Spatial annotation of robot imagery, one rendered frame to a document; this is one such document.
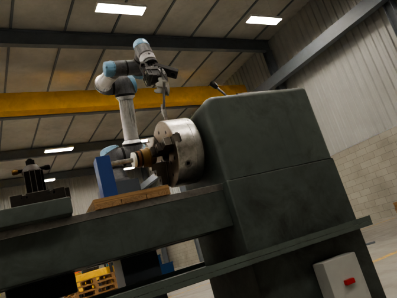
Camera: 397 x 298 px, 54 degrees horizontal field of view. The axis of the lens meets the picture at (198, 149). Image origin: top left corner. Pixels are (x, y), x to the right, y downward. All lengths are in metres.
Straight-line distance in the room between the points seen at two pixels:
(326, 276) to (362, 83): 11.61
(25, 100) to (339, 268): 11.78
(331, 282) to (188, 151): 0.79
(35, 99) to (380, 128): 10.52
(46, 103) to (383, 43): 10.23
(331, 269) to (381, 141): 11.19
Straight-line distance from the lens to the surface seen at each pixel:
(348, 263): 1.78
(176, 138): 1.67
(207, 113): 1.70
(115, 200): 1.50
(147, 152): 1.73
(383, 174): 12.94
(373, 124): 12.95
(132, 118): 2.30
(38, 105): 12.82
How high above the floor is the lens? 0.62
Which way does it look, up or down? 14 degrees up
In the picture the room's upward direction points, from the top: 16 degrees counter-clockwise
